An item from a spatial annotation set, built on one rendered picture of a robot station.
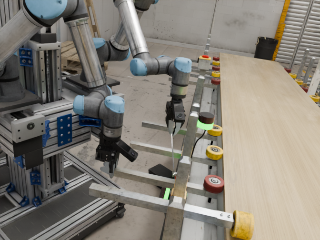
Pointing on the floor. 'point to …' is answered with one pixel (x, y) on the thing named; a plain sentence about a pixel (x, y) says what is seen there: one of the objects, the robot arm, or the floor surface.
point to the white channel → (315, 81)
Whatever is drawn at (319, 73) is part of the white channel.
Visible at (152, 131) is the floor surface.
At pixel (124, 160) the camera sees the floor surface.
